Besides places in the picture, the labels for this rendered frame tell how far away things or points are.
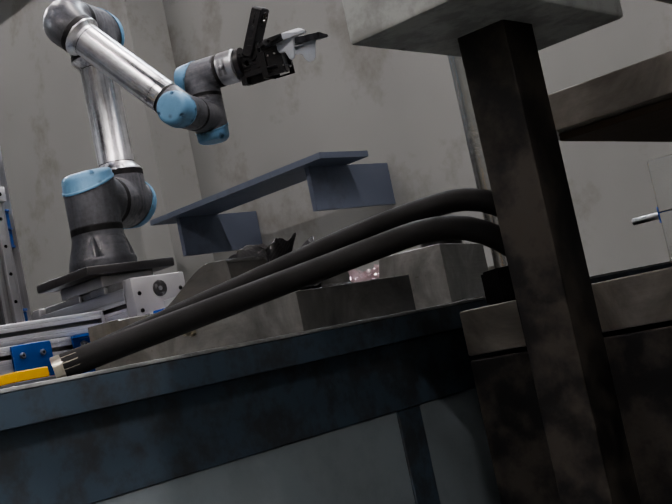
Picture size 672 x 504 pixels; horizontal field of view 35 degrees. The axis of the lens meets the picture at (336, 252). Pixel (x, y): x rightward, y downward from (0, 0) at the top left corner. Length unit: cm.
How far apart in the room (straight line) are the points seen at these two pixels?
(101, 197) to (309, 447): 121
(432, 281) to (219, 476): 77
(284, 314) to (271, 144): 483
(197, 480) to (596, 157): 386
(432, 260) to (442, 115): 356
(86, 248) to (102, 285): 11
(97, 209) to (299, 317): 99
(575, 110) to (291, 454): 57
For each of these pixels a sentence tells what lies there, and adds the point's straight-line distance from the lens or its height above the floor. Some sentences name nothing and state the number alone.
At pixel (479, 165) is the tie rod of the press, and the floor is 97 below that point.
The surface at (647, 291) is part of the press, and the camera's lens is 128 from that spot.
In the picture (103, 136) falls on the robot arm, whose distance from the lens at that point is 256.
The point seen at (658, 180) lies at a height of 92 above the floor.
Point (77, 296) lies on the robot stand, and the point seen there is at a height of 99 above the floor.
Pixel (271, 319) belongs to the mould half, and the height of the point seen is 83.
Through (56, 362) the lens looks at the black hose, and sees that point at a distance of 124.
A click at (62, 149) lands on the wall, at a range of 823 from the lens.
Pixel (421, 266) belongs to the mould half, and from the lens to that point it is 188.
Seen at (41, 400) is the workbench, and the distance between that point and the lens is 107.
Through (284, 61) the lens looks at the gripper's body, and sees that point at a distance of 239.
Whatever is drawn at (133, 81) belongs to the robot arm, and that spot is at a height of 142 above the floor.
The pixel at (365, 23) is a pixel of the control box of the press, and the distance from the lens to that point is 110.
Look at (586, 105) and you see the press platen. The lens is 142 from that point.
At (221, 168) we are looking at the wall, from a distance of 668.
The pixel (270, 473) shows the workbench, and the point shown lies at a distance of 127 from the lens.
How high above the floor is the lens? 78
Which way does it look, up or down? 5 degrees up
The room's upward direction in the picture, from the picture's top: 12 degrees counter-clockwise
